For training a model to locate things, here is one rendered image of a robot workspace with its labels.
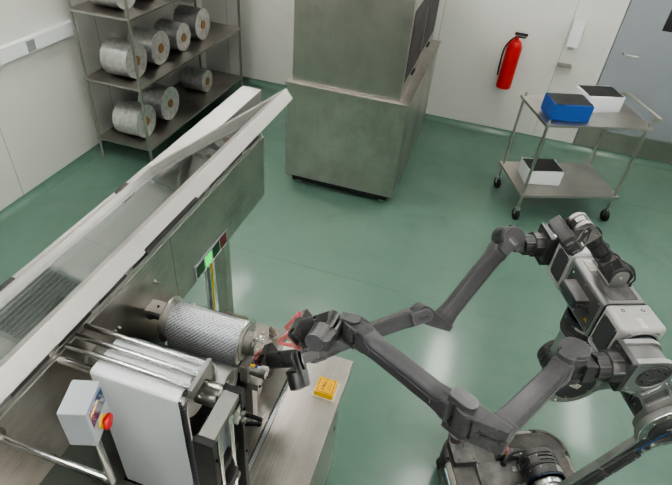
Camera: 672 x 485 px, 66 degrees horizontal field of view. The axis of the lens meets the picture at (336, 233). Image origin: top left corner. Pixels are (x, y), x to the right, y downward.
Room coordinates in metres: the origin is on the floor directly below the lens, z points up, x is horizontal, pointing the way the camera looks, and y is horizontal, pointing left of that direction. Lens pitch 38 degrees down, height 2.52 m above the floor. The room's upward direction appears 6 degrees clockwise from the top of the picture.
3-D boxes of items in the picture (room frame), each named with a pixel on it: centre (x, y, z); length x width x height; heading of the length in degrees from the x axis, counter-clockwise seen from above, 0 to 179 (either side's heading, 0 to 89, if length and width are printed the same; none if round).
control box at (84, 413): (0.50, 0.41, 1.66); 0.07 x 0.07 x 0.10; 4
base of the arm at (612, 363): (0.90, -0.74, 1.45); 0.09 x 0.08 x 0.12; 9
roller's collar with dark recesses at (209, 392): (0.78, 0.28, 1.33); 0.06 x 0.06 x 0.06; 76
